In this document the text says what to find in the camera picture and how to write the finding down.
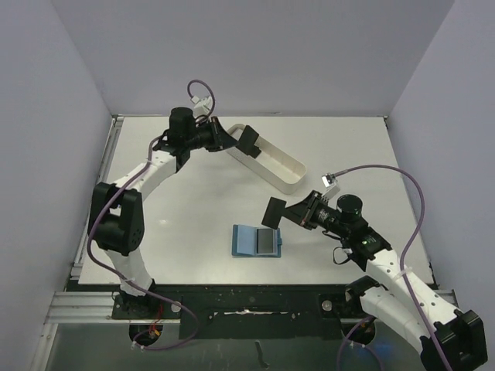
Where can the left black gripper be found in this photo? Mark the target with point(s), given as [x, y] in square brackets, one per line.
[220, 138]

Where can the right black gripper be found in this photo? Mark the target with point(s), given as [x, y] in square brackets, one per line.
[309, 209]

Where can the black card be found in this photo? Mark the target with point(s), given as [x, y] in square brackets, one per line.
[265, 241]
[247, 142]
[273, 213]

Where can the blue leather card holder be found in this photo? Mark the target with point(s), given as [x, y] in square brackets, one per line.
[254, 242]

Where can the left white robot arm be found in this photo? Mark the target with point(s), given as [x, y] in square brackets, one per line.
[116, 223]

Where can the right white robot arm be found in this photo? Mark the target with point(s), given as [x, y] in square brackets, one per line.
[445, 337]

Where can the white oblong tray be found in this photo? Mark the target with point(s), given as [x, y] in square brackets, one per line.
[273, 165]

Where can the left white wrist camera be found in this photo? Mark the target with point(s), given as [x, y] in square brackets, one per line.
[202, 106]

